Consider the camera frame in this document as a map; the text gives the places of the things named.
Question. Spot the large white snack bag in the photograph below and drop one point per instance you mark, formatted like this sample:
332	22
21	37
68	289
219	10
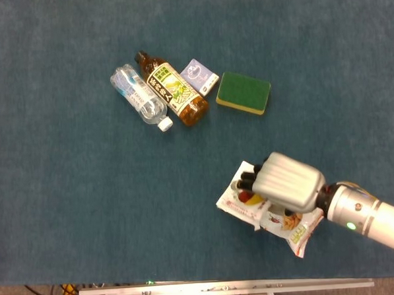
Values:
297	228

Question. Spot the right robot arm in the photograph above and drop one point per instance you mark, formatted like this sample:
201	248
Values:
379	217

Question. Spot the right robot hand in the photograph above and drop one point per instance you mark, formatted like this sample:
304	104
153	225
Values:
288	182

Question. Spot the clear plastic water bottle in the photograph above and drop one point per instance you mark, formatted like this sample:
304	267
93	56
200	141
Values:
138	94

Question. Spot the aluminium rail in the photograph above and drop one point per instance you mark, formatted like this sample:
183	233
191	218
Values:
224	288

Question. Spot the green yellow sponge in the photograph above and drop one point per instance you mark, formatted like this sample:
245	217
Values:
243	90

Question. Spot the blue table cloth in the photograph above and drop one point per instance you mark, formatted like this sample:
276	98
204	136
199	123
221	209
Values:
69	177

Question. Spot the brown tea bottle green label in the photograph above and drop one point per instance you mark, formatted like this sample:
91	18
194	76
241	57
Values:
170	86

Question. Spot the blue tissue pack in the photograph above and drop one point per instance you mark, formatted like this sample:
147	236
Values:
196	75

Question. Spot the small white cake snack packet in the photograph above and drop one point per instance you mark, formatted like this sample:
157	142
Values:
236	209

